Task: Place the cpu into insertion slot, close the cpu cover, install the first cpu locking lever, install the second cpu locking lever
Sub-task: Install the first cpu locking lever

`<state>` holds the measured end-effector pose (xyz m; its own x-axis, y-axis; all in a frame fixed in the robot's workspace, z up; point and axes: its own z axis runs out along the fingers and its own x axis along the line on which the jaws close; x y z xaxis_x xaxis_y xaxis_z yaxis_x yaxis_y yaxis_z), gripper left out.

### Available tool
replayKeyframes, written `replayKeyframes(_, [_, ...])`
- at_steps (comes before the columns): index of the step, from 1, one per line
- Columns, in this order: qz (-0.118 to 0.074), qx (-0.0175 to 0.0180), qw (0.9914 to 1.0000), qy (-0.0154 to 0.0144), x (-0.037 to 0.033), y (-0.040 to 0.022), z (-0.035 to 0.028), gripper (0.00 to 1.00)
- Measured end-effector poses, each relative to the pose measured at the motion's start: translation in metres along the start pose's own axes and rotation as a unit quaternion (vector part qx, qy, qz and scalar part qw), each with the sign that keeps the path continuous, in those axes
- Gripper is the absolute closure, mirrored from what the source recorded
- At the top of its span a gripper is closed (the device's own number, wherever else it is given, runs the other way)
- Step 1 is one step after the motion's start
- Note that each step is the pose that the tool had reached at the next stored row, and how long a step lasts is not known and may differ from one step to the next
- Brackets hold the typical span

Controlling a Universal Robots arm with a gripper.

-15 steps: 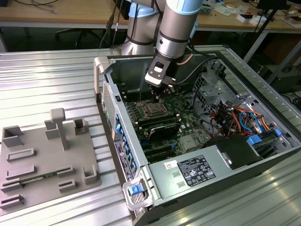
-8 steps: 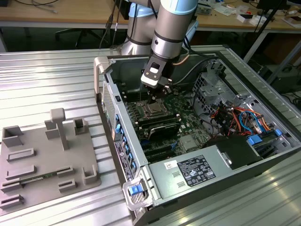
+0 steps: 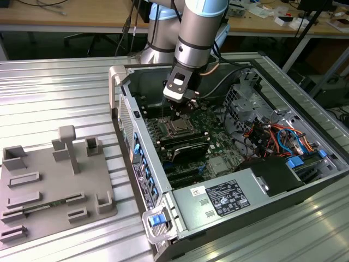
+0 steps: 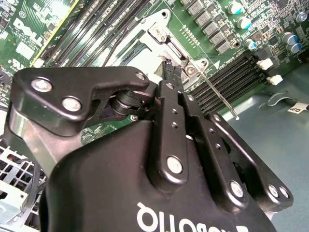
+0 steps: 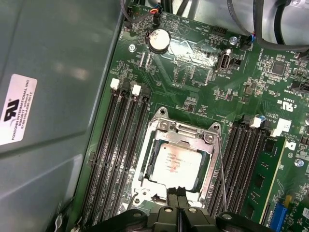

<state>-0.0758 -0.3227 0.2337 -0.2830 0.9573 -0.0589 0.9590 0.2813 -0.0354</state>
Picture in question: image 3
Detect blue data wire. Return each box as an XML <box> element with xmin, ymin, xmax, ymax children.
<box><xmin>277</xmin><ymin>127</ymin><xmax>305</xmax><ymax>157</ymax></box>

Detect grey parts rack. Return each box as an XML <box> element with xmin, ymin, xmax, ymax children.
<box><xmin>0</xmin><ymin>124</ymin><xmax>118</xmax><ymax>246</ymax></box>

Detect blue case latch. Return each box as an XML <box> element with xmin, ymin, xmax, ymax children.
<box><xmin>149</xmin><ymin>215</ymin><xmax>165</xmax><ymax>227</ymax></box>

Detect silver perforated drive cage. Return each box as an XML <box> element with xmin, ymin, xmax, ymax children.
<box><xmin>222</xmin><ymin>67</ymin><xmax>278</xmax><ymax>137</ymax></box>

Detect white wrist camera black mount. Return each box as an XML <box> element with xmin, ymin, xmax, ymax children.
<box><xmin>163</xmin><ymin>69</ymin><xmax>192</xmax><ymax>104</ymax></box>

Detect black equipment box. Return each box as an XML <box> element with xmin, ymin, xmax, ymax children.
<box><xmin>308</xmin><ymin>78</ymin><xmax>349</xmax><ymax>110</ymax></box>

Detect small white box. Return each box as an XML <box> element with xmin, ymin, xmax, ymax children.
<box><xmin>288</xmin><ymin>17</ymin><xmax>309</xmax><ymax>30</ymax></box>

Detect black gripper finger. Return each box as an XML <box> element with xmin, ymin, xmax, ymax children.
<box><xmin>185</xmin><ymin>93</ymin><xmax>200</xmax><ymax>116</ymax></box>
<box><xmin>171</xmin><ymin>103</ymin><xmax>189</xmax><ymax>121</ymax></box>

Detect grey case handle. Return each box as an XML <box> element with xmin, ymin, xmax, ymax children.
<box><xmin>108</xmin><ymin>66</ymin><xmax>129</xmax><ymax>110</ymax></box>
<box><xmin>141</xmin><ymin>206</ymin><xmax>178</xmax><ymax>244</ymax></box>

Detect silver chipset heat sink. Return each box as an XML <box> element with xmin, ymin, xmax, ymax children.
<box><xmin>208</xmin><ymin>157</ymin><xmax>233</xmax><ymax>175</ymax></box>

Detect large blue carrier tab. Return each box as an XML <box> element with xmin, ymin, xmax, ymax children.
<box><xmin>286</xmin><ymin>156</ymin><xmax>305</xmax><ymax>170</ymax></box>

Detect open grey PC case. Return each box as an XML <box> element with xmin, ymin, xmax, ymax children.
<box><xmin>108</xmin><ymin>61</ymin><xmax>349</xmax><ymax>262</ymax></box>

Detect metal socket cover frame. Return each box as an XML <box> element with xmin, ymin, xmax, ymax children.
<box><xmin>166</xmin><ymin>117</ymin><xmax>196</xmax><ymax>137</ymax></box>

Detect CPU silver top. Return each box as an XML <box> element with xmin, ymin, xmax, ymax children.
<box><xmin>173</xmin><ymin>118</ymin><xmax>191</xmax><ymax>131</ymax></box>

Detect black plastic shroud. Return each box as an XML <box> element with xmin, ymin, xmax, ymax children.
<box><xmin>236</xmin><ymin>157</ymin><xmax>305</xmax><ymax>198</ymax></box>

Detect white box black insert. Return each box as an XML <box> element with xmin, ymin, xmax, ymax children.
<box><xmin>274</xmin><ymin>15</ymin><xmax>294</xmax><ymax>27</ymax></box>

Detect silver power supply unit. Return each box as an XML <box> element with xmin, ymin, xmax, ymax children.
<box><xmin>171</xmin><ymin>166</ymin><xmax>270</xmax><ymax>233</ymax></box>

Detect green motherboard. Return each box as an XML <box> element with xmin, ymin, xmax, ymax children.
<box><xmin>141</xmin><ymin>92</ymin><xmax>248</xmax><ymax>189</ymax></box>

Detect black monitor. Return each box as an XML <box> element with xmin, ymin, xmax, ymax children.
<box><xmin>137</xmin><ymin>0</ymin><xmax>151</xmax><ymax>22</ymax></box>

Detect black graphics card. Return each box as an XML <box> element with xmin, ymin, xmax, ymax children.
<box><xmin>170</xmin><ymin>142</ymin><xmax>209</xmax><ymax>165</ymax></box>

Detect orange red power wires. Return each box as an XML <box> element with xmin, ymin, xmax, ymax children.
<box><xmin>243</xmin><ymin>120</ymin><xmax>319</xmax><ymax>160</ymax></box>

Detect wooden desk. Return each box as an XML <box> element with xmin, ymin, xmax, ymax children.
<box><xmin>0</xmin><ymin>0</ymin><xmax>349</xmax><ymax>72</ymax></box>

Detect flat white brown tray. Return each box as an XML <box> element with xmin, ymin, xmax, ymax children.
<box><xmin>327</xmin><ymin>17</ymin><xmax>349</xmax><ymax>31</ymax></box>

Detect green RAM stick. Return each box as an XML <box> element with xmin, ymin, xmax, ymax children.
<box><xmin>23</xmin><ymin>200</ymin><xmax>68</xmax><ymax>214</ymax></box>

